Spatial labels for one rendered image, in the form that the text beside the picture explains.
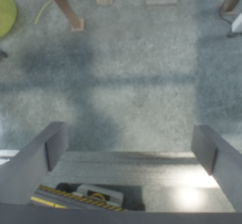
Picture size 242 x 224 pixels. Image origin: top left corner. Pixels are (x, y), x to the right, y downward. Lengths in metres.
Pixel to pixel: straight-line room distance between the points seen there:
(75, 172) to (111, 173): 0.07
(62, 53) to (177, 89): 0.86
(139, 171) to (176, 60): 0.95
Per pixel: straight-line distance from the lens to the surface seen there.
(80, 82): 1.21
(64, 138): 0.16
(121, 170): 0.34
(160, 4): 1.37
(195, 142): 0.17
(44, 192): 0.95
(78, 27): 1.38
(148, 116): 1.09
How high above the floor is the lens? 1.08
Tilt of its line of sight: 78 degrees down
